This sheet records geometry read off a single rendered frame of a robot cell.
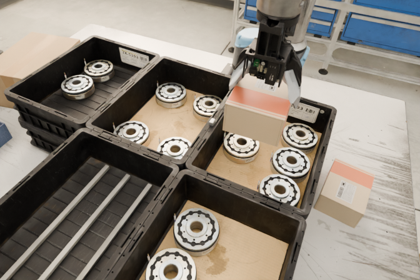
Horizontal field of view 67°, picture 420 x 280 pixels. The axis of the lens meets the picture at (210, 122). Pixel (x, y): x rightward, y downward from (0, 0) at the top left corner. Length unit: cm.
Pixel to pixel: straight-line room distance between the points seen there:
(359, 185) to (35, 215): 87
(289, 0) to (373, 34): 226
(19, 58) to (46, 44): 12
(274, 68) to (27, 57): 102
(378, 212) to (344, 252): 19
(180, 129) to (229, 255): 41
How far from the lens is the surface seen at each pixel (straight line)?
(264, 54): 55
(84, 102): 114
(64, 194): 89
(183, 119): 101
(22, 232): 87
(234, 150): 89
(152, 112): 104
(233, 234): 78
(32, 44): 146
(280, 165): 88
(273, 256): 77
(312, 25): 275
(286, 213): 71
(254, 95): 65
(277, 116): 61
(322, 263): 95
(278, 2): 52
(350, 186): 102
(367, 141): 129
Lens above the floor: 152
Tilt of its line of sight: 43 degrees down
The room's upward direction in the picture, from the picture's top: 3 degrees clockwise
